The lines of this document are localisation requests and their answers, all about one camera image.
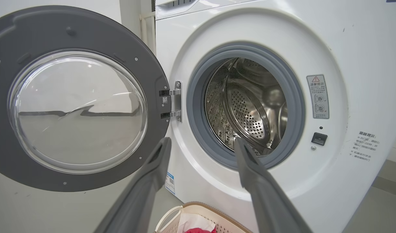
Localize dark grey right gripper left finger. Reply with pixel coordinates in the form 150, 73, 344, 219
94, 137, 172, 233

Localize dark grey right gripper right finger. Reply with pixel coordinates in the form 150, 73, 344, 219
233, 137, 311, 233

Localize red and white garment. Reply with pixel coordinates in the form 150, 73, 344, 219
176, 214, 218, 233

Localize dark round washing machine door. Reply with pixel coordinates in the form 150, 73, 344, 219
0, 5, 171, 192

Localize cream perforated laundry basket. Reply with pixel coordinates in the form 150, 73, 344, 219
154, 201, 254, 233

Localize black door latch slot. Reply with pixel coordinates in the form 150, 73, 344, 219
311, 132, 328, 146

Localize steel perforated washing drum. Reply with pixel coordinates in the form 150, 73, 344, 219
204, 57, 289, 157

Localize chrome door hinge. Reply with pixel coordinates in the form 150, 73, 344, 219
159, 81, 183, 123

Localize grey rubber door seal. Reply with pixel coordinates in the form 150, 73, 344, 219
186, 43, 306, 171

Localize white washing machine body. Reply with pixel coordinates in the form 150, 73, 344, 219
155, 0, 396, 233

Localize blue energy label sticker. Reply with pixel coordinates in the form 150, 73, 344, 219
165, 172, 176, 195

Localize black text instruction label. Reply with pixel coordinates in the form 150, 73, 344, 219
348, 131, 381, 162

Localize grey warning sticker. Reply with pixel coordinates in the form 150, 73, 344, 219
306, 74, 330, 120

